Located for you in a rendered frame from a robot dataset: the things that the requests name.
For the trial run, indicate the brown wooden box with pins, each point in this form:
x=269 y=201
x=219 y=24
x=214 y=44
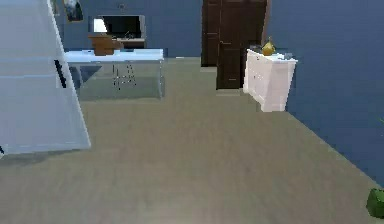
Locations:
x=102 y=44

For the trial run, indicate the green house plant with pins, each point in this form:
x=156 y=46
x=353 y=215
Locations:
x=376 y=203

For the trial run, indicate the dark brown room door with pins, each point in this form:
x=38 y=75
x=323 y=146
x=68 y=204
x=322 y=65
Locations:
x=233 y=40

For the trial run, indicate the dark framed wall picture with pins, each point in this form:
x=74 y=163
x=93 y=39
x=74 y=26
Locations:
x=73 y=10

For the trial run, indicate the yellow vase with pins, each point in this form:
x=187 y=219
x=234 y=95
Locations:
x=268 y=47

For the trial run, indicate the pale blue glass table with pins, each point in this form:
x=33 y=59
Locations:
x=116 y=56

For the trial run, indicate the white chest of drawers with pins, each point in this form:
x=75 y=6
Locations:
x=268 y=78

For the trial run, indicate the grey framed window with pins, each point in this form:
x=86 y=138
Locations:
x=126 y=26

